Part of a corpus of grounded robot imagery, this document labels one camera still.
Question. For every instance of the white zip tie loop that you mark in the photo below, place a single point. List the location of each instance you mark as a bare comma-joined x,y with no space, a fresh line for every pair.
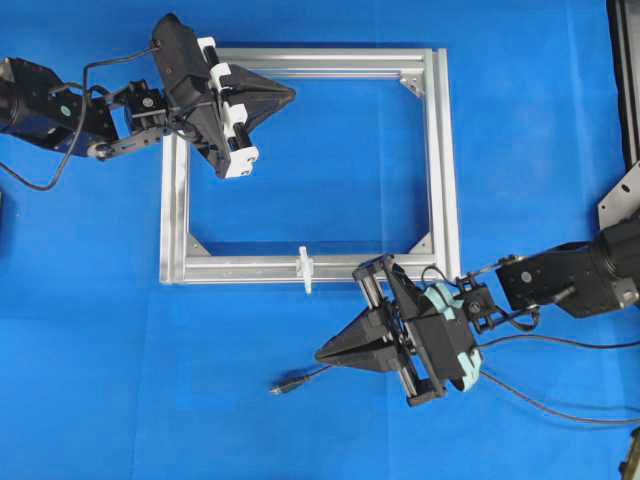
305,269

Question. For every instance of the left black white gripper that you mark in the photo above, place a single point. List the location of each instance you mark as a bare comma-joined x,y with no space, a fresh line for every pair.
197,85

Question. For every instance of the aluminium extrusion frame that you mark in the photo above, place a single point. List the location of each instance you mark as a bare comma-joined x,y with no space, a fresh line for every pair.
424,71

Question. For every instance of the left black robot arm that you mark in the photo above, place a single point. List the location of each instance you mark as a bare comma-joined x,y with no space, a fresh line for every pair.
81,119

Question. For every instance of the black rail at edge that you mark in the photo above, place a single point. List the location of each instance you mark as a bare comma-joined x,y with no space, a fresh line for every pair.
623,17

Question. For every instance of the grey metal bracket plate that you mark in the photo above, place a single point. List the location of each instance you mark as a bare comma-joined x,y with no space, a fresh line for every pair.
622,201

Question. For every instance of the right black teal gripper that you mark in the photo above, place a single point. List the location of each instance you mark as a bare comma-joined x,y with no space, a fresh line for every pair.
422,335

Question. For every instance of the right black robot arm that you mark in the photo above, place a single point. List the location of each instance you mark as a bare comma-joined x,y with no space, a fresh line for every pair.
582,278

